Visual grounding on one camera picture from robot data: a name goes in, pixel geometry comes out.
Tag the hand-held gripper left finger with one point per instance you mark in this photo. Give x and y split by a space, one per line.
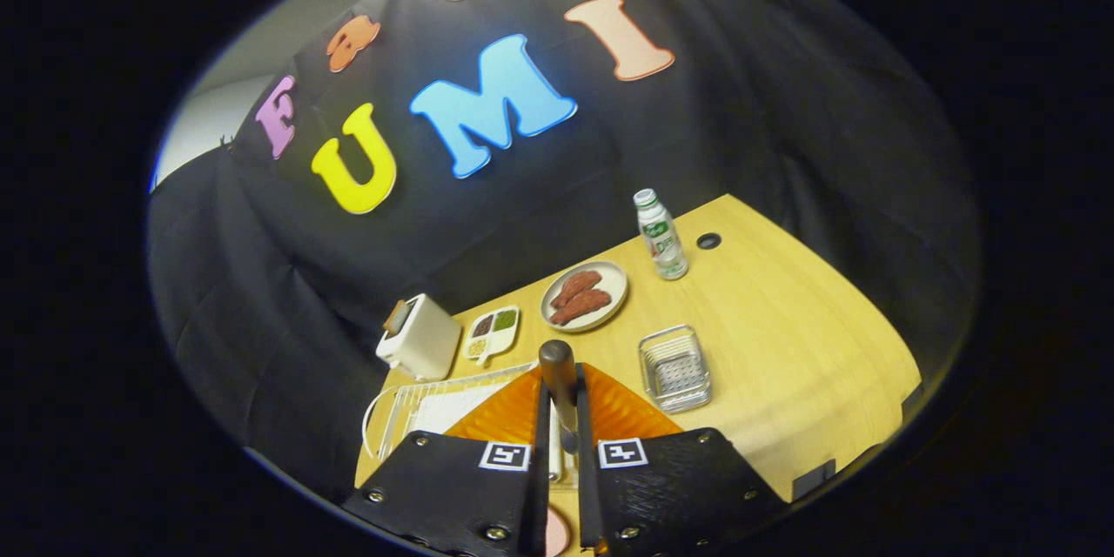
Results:
540 487

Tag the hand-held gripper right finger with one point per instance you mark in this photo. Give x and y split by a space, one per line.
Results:
585 487

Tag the pink plate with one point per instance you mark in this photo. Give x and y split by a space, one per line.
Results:
556 535

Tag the grey round sausage dish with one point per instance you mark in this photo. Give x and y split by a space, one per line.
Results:
614 278

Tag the white drip tray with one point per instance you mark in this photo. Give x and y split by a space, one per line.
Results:
448 409

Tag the white divided condiment tray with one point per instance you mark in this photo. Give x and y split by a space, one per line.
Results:
492 335

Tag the brown sausage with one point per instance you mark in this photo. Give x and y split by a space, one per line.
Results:
581 306
576 287

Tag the cream toaster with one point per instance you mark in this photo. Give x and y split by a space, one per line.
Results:
426 339

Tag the bread slice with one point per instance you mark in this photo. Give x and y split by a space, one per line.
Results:
396 318

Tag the white green drink bottle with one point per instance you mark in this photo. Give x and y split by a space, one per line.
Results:
663 239

